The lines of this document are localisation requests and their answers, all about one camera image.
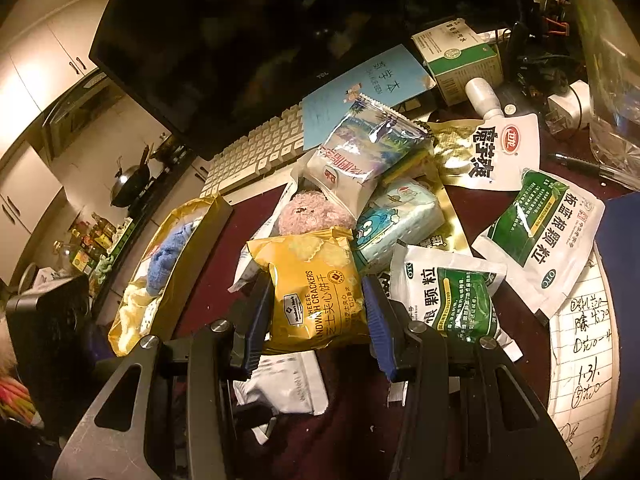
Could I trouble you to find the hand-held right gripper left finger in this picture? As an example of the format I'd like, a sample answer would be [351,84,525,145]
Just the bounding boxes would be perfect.
[52,272,275,480]

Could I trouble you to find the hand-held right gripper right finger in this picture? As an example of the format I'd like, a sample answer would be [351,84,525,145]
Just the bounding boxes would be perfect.
[361,274,582,480]

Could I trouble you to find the white plastic packet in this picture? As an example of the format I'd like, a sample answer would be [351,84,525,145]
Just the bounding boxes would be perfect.
[227,245,266,293]

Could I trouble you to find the small white sachet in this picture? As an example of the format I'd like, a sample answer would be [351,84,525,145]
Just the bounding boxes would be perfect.
[232,350,330,416]

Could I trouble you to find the yellow cracker packet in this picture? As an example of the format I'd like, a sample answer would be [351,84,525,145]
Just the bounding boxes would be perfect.
[246,226,373,356]

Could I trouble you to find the green white granule sachet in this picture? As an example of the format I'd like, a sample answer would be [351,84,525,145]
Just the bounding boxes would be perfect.
[390,244,523,363]
[471,167,606,321]

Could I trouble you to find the gold tray box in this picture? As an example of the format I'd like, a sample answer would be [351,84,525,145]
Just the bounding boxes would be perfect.
[107,194,234,358]

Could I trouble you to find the teal tissue pack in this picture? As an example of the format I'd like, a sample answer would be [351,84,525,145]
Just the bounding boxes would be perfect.
[350,177,446,276]

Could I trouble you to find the pink plush ball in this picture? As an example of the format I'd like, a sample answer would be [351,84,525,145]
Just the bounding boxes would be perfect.
[277,190,357,236]

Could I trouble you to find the white scenery print snack packet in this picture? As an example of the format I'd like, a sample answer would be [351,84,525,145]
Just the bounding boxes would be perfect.
[305,99,432,231]

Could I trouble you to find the maroon desk mat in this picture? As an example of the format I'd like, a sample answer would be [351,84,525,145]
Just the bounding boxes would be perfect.
[170,120,551,480]

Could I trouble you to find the colourful striped cloth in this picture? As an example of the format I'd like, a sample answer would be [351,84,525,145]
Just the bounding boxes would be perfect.
[0,375,43,428]

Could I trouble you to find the pale yellow cloth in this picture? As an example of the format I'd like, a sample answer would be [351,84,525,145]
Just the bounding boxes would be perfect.
[120,280,161,351]

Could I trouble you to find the row of condiment bottles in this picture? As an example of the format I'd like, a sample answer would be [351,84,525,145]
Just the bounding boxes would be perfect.
[65,212,131,273]

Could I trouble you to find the blue towel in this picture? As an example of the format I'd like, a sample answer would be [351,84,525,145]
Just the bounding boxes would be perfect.
[145,222,196,295]

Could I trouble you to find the metal wok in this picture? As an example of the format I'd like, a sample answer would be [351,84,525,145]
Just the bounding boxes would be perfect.
[110,157,153,208]

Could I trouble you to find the white keyboard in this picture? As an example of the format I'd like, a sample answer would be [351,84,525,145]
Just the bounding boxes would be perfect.
[200,102,321,198]

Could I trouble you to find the gold foil snack packet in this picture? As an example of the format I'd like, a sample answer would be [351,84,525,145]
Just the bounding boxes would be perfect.
[385,120,483,261]

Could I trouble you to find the utensil holder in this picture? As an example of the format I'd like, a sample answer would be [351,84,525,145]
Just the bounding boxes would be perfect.
[142,132,173,161]

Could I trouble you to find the lined handwritten notepad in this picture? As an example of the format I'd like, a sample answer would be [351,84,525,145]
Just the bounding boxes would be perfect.
[547,245,621,476]

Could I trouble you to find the white spouted pouch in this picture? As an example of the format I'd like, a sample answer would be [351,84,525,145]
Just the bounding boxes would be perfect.
[435,77,541,192]

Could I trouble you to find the light blue notebook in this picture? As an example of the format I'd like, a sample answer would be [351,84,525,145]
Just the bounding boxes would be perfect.
[301,44,436,152]

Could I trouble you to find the dark blue booklet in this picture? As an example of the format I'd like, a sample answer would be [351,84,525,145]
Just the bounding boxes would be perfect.
[595,195,640,341]

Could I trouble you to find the black pen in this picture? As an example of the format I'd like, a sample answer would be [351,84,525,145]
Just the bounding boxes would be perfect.
[547,152,621,181]

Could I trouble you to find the green white medicine box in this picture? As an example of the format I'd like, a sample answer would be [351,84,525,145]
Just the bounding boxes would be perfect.
[411,17,505,107]

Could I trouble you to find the black computer monitor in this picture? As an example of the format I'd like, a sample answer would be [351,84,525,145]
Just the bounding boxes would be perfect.
[89,0,531,161]

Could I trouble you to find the white power adapter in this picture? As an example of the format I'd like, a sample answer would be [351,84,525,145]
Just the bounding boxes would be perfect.
[547,80,593,133]

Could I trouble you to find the clear plastic container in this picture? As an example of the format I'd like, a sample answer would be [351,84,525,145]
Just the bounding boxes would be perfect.
[582,10,640,191]

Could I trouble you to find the white wall cabinets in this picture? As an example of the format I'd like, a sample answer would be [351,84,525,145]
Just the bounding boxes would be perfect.
[0,0,116,126]

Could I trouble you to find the black wired electronic device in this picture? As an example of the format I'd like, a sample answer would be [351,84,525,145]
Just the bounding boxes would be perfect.
[520,0,576,86]

